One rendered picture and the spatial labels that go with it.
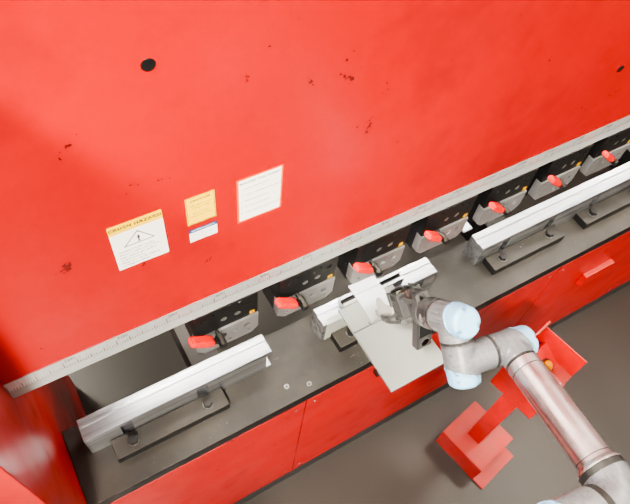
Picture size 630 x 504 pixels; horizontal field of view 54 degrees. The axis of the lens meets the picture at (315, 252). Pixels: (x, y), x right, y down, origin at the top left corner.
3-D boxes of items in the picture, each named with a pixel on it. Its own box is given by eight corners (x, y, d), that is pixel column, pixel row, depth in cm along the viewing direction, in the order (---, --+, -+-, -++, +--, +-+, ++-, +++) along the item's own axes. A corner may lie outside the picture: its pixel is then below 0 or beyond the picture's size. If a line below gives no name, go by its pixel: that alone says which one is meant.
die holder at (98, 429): (92, 453, 153) (83, 442, 145) (84, 432, 156) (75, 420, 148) (270, 366, 170) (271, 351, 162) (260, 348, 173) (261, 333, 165)
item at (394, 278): (343, 311, 171) (344, 306, 168) (337, 303, 172) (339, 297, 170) (402, 283, 178) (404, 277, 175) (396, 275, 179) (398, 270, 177)
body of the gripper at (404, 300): (408, 281, 156) (434, 286, 145) (418, 312, 158) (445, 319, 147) (383, 293, 154) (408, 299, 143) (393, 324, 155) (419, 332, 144)
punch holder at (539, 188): (530, 202, 172) (554, 162, 158) (510, 181, 176) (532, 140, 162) (569, 184, 177) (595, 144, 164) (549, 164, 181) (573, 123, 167)
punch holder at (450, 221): (414, 256, 158) (430, 217, 145) (396, 232, 162) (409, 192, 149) (460, 234, 164) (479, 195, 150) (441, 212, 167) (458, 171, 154)
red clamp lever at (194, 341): (195, 345, 124) (229, 343, 131) (186, 329, 126) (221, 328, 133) (190, 351, 124) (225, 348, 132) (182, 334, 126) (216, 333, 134)
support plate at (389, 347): (391, 393, 157) (391, 391, 156) (337, 311, 168) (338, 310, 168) (447, 362, 163) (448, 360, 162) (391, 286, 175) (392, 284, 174)
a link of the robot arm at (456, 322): (457, 348, 130) (449, 310, 129) (428, 339, 140) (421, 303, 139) (486, 337, 133) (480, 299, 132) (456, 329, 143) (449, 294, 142)
